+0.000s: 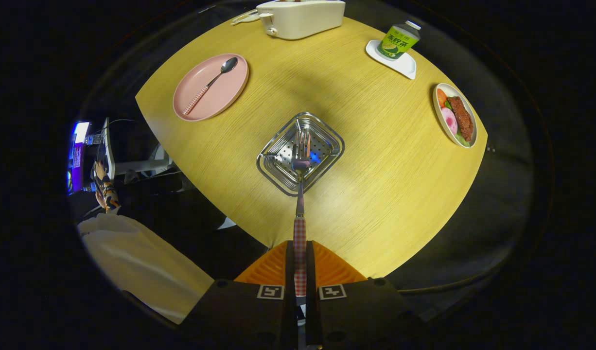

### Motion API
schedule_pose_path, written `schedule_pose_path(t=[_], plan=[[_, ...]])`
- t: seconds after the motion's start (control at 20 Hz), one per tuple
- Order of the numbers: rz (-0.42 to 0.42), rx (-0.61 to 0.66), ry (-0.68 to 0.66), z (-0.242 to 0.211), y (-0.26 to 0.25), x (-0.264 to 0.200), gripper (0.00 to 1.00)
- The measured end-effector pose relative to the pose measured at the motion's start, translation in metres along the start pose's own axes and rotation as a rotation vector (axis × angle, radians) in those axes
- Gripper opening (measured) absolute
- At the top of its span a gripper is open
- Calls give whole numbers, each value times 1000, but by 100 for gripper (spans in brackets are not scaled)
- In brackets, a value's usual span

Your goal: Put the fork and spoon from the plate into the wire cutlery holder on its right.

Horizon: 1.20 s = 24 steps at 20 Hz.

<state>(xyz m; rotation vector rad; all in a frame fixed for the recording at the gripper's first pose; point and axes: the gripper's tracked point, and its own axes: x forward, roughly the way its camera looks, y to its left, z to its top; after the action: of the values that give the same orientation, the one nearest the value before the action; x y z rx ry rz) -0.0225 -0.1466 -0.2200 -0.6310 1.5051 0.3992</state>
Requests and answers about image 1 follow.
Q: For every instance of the pink round food slice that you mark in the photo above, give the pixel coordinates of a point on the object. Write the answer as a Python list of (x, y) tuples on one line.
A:
[(448, 121)]

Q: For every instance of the lit computer monitor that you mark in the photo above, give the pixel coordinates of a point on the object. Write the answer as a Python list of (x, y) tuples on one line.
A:
[(79, 146)]

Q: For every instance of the white food plate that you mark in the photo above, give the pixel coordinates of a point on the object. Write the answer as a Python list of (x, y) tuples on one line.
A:
[(436, 121)]

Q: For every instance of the pink plate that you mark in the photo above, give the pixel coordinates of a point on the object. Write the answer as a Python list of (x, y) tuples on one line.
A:
[(225, 95)]

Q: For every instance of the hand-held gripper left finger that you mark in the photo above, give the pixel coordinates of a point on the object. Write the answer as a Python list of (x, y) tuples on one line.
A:
[(289, 272)]

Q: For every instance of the green leaf garnish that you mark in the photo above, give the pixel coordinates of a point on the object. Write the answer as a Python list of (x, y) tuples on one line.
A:
[(462, 140)]

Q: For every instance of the green label drink bottle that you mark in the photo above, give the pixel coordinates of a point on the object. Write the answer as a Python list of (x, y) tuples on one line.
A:
[(397, 43)]

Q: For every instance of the white coaster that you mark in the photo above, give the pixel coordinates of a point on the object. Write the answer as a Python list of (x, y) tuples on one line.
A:
[(405, 68)]

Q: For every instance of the white grey equipment stand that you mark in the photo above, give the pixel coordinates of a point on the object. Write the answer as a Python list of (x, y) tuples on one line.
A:
[(142, 165)]

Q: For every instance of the white toaster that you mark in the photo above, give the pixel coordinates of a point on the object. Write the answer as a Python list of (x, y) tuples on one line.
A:
[(303, 19)]

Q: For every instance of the perforated metal tray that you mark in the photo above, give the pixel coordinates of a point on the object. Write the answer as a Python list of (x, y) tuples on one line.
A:
[(278, 165)]

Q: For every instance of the orange carrot piece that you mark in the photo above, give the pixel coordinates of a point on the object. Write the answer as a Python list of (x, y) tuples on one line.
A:
[(441, 97)]

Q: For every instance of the person's white shirt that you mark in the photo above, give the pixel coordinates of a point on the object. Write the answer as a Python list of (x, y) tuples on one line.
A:
[(132, 262)]

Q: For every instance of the silver laptop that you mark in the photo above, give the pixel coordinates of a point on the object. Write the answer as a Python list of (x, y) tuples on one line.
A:
[(108, 150)]

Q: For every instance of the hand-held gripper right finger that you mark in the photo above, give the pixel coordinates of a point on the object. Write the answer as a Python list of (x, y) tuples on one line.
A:
[(310, 272)]

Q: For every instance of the brown meat piece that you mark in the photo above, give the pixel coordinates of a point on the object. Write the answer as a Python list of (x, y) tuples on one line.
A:
[(462, 119)]

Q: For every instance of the white divided condiment dish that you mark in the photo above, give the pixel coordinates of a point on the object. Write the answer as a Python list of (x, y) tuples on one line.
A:
[(244, 18)]

